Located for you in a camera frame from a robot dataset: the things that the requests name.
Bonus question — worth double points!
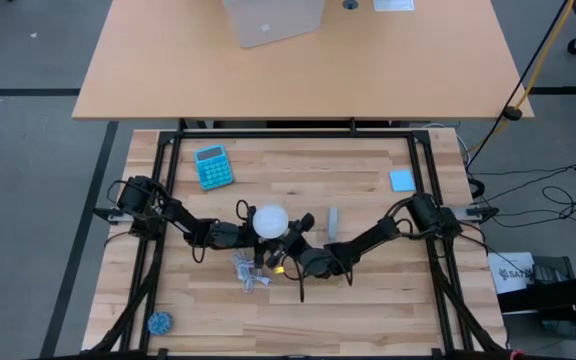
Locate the light blue sticky note pad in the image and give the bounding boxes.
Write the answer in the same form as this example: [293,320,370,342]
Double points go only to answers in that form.
[388,168,417,193]

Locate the black floor cables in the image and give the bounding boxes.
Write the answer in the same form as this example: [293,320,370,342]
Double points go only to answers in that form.
[467,164,576,231]

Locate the white power cord with plug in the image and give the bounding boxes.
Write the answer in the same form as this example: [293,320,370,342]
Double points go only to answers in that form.
[231,249,273,294]

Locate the yellow hanging cable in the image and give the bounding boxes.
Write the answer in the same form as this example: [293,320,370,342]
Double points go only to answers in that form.
[470,0,576,151]

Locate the black hanging cable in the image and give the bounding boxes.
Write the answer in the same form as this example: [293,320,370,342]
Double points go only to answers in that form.
[465,0,572,171]

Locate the black flat bar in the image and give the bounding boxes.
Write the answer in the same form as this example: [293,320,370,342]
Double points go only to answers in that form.
[496,272,576,314]

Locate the black ribbed device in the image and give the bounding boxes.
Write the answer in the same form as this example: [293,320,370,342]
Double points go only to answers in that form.
[532,255,576,284]

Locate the white paper sheet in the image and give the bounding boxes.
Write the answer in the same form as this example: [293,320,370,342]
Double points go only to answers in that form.
[373,0,416,13]

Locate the white sheet with logo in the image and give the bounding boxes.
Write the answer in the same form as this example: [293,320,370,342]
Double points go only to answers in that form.
[487,251,537,295]

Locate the grey stapler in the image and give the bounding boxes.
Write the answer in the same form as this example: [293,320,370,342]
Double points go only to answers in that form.
[326,206,340,246]

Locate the white floodlight bulb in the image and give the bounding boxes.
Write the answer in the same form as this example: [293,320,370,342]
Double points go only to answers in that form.
[251,203,290,240]

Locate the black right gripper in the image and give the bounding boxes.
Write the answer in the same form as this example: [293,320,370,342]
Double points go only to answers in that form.
[266,213,338,279]

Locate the translucent plastic box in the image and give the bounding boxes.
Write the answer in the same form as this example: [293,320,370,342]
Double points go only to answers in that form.
[223,0,325,50]

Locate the black cable with yellow tag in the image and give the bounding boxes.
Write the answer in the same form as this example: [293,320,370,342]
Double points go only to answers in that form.
[272,249,309,304]

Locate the beige wooden desk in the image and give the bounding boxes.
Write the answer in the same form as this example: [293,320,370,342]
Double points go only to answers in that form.
[71,0,535,121]

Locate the black aluminium table frame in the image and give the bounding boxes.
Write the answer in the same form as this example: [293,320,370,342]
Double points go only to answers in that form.
[87,128,507,360]

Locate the turquoise calculator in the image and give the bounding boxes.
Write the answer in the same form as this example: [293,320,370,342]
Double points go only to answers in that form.
[193,144,235,192]

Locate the blue scrubber ball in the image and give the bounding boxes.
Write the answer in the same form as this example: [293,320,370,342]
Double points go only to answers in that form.
[147,311,175,337]

